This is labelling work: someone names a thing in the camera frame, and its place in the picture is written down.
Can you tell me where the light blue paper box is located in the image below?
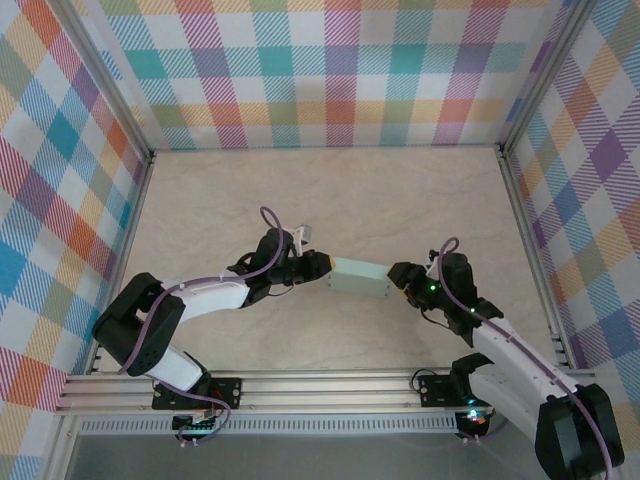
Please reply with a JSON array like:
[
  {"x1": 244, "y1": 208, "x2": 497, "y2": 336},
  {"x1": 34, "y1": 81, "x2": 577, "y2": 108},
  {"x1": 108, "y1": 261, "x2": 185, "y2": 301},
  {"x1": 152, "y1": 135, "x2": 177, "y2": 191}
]
[{"x1": 327, "y1": 255, "x2": 392, "y2": 300}]

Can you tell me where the round black controller with light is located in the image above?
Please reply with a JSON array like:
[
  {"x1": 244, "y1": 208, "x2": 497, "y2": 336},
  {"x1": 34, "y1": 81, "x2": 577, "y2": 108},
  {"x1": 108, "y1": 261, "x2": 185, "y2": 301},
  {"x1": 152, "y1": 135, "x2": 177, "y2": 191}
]
[{"x1": 457, "y1": 408, "x2": 494, "y2": 439}]

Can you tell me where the black electronics board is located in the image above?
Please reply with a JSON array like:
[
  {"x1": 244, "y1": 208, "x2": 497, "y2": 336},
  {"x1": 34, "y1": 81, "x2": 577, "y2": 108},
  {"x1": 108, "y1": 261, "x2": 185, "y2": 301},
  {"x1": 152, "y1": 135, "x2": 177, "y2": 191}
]
[{"x1": 172, "y1": 412, "x2": 222, "y2": 434}]

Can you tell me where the aluminium table side rail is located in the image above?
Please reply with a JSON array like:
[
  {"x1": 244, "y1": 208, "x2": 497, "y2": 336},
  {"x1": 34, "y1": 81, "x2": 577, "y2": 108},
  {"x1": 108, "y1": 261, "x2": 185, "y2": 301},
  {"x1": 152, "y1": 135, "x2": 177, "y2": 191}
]
[
  {"x1": 497, "y1": 147, "x2": 575, "y2": 370},
  {"x1": 84, "y1": 149, "x2": 157, "y2": 376}
]

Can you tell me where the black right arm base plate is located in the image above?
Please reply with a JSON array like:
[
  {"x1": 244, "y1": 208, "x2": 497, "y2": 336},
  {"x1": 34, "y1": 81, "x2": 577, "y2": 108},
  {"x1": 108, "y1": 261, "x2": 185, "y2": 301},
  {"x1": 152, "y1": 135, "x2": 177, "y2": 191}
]
[{"x1": 417, "y1": 372, "x2": 481, "y2": 407}]

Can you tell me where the long aluminium mounting rail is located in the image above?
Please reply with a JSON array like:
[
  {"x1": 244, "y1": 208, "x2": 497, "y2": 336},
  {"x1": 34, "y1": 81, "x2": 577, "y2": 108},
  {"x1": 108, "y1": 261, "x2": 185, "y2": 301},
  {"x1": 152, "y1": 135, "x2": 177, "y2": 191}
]
[{"x1": 54, "y1": 368, "x2": 609, "y2": 416}]

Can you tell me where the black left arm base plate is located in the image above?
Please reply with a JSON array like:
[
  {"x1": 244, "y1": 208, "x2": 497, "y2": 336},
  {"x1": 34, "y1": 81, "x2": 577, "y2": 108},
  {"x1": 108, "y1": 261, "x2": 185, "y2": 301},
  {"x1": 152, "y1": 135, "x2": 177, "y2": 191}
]
[{"x1": 151, "y1": 375, "x2": 244, "y2": 411}]

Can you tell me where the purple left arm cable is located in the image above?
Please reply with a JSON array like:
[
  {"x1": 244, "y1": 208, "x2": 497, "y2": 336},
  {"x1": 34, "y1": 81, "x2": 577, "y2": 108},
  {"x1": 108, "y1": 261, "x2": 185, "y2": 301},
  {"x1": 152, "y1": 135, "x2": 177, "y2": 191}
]
[{"x1": 118, "y1": 207, "x2": 297, "y2": 447}]

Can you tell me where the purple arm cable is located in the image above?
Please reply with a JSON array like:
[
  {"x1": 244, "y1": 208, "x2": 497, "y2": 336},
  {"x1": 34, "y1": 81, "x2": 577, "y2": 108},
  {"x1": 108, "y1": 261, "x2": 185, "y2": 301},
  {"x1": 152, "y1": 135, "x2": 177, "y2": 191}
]
[
  {"x1": 118, "y1": 207, "x2": 297, "y2": 447},
  {"x1": 437, "y1": 237, "x2": 619, "y2": 480}
]

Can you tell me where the slotted grey cable duct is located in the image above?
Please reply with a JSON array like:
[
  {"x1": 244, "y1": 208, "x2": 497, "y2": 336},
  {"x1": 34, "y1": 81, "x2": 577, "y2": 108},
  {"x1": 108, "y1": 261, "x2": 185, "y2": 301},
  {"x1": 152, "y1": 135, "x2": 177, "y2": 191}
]
[{"x1": 79, "y1": 417, "x2": 461, "y2": 435}]

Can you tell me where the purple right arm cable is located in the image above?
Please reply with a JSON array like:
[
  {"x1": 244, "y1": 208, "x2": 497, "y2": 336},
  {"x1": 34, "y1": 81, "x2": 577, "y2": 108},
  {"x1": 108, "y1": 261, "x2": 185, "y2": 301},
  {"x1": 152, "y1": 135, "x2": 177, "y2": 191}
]
[{"x1": 437, "y1": 237, "x2": 619, "y2": 480}]

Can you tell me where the aluminium corner post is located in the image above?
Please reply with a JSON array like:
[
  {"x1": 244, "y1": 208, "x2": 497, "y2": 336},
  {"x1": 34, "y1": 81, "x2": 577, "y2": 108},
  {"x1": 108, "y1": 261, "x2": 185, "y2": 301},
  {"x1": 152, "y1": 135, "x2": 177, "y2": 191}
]
[
  {"x1": 47, "y1": 0, "x2": 156, "y2": 161},
  {"x1": 497, "y1": 0, "x2": 601, "y2": 159}
]

